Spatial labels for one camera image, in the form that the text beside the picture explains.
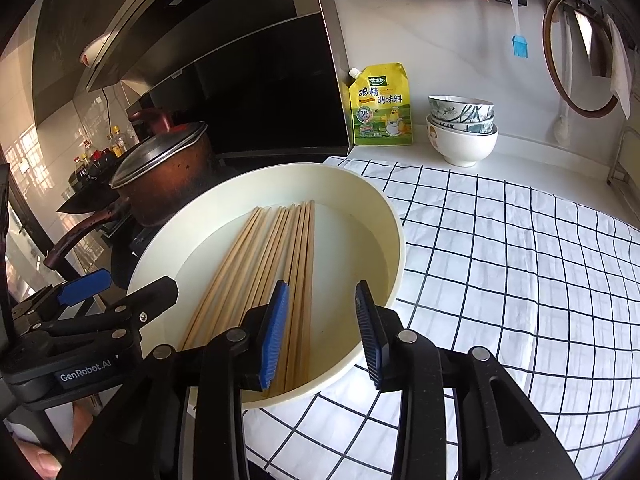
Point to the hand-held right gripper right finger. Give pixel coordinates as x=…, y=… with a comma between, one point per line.
x=369, y=335

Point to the glass pot lid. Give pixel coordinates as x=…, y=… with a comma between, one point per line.
x=155, y=157

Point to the blue silicone brush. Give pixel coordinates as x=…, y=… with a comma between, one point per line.
x=520, y=46

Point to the red-brown cooking pot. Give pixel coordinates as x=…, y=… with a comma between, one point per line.
x=170, y=180

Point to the black range hood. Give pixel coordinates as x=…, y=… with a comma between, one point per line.
x=260, y=85

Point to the metal rack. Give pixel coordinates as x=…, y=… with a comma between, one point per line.
x=617, y=160

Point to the blue patterned bowl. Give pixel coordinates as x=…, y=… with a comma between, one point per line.
x=480, y=127
x=457, y=109

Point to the round brown-rimmed lid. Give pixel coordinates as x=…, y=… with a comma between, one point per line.
x=575, y=60

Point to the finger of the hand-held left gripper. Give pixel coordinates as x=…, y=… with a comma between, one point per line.
x=150, y=295
x=85, y=287

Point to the white red round object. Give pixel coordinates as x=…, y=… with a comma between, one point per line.
x=95, y=52

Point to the person's left hand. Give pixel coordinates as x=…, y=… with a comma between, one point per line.
x=40, y=460

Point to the bundle of wooden chopsticks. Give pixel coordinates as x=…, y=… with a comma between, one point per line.
x=260, y=270

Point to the row of condiment bottles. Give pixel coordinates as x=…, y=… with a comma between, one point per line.
x=95, y=160

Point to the cream round basin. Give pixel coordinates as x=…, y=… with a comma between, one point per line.
x=345, y=240

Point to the white black checked cloth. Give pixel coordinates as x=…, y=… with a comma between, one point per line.
x=500, y=260

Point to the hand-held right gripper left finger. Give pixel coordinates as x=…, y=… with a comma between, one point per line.
x=274, y=335

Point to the yellow seasoning pouch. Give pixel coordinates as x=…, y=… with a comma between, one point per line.
x=382, y=110

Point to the white bowl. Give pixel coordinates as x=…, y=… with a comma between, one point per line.
x=462, y=150

